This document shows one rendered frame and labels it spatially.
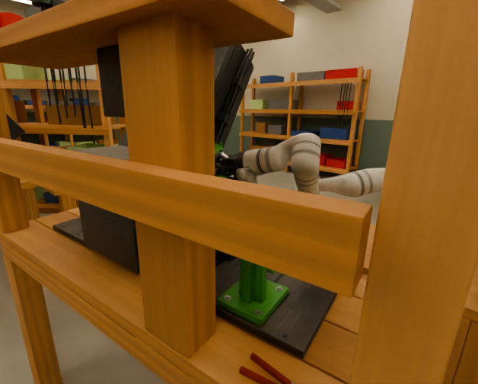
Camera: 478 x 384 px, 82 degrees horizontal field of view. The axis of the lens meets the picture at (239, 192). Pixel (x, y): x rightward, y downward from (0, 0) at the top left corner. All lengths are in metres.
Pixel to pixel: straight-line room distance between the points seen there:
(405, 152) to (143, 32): 0.41
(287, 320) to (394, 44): 6.11
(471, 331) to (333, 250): 0.94
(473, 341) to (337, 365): 0.64
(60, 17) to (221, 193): 0.44
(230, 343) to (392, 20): 6.37
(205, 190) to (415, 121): 0.24
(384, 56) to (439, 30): 6.20
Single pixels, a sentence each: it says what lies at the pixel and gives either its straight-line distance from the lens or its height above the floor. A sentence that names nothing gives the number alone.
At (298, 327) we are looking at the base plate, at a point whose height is 0.90.
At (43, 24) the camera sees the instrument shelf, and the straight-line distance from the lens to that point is 0.70.
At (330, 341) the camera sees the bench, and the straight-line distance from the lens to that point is 0.73.
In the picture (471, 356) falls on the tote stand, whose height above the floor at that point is 0.63.
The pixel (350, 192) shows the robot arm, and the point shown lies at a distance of 1.05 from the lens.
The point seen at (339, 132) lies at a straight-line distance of 6.06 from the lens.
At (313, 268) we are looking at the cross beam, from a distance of 0.32.
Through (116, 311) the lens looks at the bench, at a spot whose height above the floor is 0.88.
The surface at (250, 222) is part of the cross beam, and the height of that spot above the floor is 1.24.
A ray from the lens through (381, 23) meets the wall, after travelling 6.68.
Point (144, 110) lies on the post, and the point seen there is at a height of 1.37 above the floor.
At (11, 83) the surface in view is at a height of 1.61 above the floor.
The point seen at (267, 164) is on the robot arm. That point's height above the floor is 1.23.
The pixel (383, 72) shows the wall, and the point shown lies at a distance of 6.47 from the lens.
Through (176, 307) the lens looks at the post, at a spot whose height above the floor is 0.99.
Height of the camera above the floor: 1.37
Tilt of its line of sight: 16 degrees down
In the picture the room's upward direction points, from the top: 1 degrees clockwise
